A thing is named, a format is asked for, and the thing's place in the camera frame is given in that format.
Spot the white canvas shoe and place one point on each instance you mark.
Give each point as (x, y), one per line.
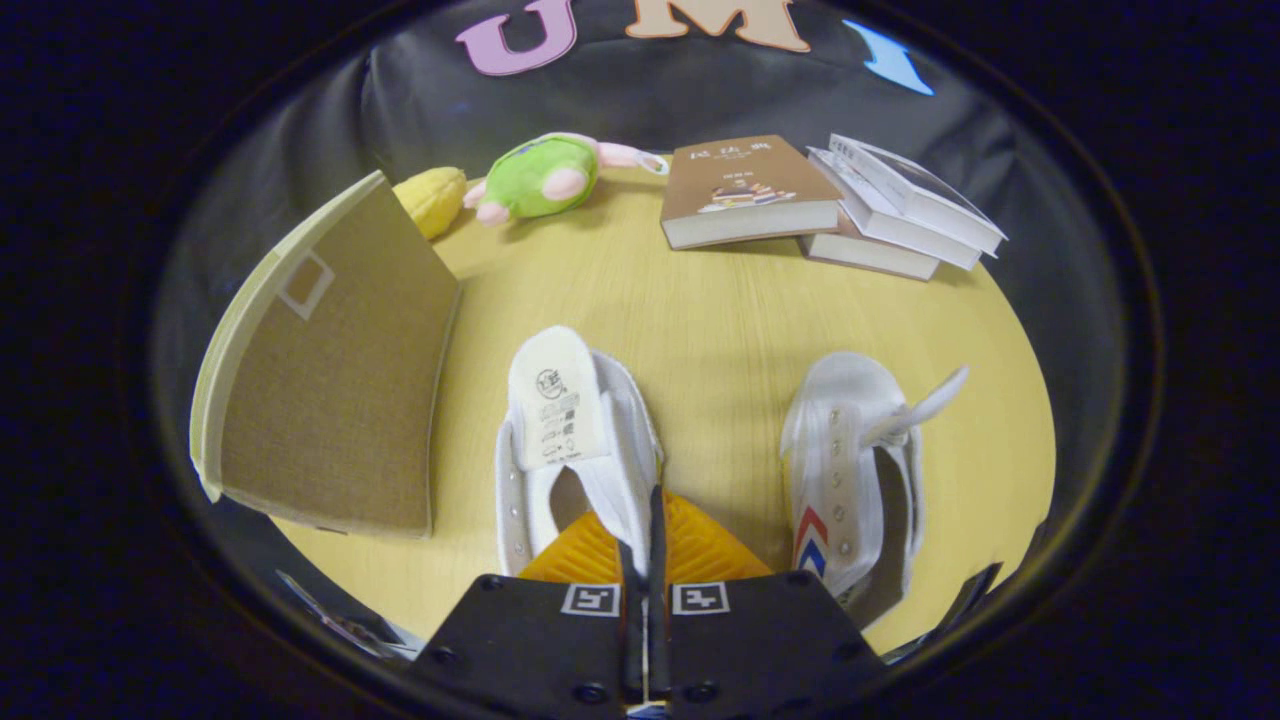
(555, 400)
(830, 450)

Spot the white patterned cover book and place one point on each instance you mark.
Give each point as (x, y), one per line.
(900, 235)

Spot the green and pink plush toy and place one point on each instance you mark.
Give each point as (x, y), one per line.
(540, 180)

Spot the yellow plush toy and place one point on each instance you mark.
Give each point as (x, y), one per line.
(430, 200)

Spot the brown book under stack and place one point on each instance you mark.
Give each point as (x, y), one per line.
(870, 258)

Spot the beige fabric storage box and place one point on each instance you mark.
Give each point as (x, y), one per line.
(340, 400)

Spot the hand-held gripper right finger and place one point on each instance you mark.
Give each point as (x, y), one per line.
(657, 620)

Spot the brown cover book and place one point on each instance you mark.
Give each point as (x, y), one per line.
(740, 180)

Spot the white book with dark photo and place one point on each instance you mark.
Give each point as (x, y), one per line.
(920, 195)

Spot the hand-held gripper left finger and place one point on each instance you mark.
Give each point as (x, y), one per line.
(630, 640)

